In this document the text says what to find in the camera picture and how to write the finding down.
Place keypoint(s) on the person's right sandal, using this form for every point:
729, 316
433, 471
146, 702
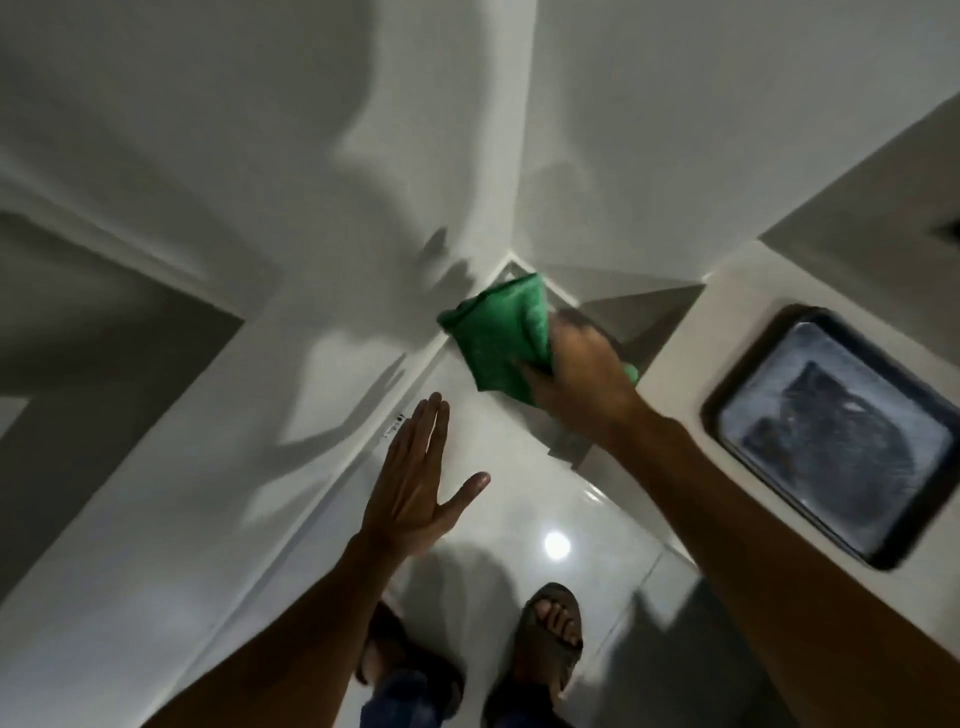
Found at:
540, 660

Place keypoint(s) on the person's right jeans leg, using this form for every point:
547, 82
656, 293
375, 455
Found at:
525, 709

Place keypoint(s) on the person's sandal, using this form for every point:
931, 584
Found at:
439, 675
540, 660

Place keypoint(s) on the person's left sandal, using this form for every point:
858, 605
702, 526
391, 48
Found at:
439, 675

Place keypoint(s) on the person's left forearm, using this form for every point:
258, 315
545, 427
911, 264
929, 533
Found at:
300, 637

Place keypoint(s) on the person's left jeans leg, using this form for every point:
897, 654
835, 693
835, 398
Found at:
401, 701

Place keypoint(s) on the person's left thumb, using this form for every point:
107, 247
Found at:
466, 491

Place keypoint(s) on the green microfiber cloth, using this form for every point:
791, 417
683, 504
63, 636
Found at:
499, 330

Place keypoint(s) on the person's right forearm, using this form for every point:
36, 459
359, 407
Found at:
757, 570

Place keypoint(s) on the person's right foot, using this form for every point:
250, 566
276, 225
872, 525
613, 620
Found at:
559, 622

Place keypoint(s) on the person's right hand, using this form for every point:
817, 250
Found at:
589, 382

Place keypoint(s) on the person's jeans leg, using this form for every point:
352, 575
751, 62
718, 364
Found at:
401, 701
525, 709

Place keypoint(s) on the person's left hand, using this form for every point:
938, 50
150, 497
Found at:
405, 499

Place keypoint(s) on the dark metal baking tray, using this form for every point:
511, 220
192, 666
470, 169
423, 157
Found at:
836, 435

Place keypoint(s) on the person's right thumb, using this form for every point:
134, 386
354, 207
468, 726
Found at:
534, 373

